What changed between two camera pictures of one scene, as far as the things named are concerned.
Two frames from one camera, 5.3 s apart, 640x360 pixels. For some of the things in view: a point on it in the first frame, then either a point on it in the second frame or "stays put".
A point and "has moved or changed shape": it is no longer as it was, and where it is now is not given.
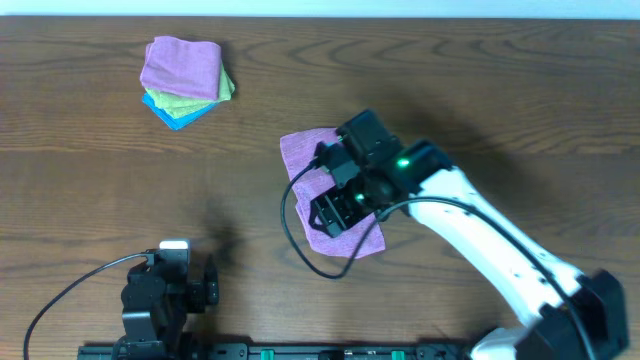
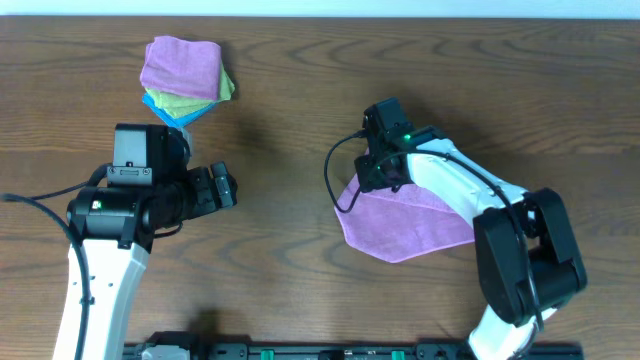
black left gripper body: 201,290 → 220,185
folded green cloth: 180,106 stays put
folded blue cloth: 179,122 stays put
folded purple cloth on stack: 182,67 stays put
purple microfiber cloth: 299,151 has moved or changed shape
